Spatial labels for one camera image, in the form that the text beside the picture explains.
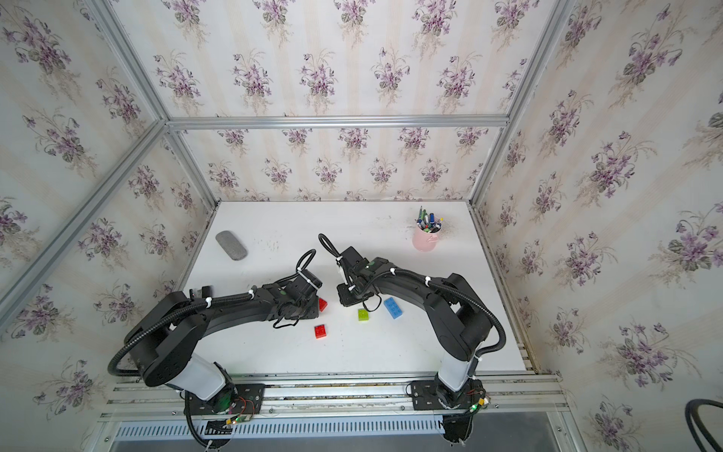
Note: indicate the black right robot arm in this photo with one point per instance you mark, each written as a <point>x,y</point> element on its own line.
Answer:
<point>464,326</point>

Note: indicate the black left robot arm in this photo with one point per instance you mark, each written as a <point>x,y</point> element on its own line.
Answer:
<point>160,349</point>

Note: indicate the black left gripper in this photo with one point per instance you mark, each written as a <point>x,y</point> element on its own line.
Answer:
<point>315,311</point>

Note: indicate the coloured pens in cup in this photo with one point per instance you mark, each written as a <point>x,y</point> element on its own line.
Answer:
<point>428,222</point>

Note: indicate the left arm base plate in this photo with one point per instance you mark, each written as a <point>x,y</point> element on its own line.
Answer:
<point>246,399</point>

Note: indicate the black chair edge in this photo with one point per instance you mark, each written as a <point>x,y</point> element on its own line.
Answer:
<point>700,433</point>

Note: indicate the white slotted cable duct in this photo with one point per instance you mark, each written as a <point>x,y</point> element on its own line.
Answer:
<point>282,428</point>

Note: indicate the aluminium mounting rail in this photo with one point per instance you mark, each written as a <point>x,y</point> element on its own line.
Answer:
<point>308,395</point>

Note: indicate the pink pen cup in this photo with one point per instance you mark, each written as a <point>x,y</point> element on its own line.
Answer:
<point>425,239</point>

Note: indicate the blue long lego brick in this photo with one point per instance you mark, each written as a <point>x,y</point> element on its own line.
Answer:
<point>392,308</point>

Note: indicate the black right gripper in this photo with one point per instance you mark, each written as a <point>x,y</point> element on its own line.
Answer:
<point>345,299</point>

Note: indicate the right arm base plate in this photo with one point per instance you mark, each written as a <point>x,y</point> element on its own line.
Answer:
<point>433,395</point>

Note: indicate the grey whiteboard eraser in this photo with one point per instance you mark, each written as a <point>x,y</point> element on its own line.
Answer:
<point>231,245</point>

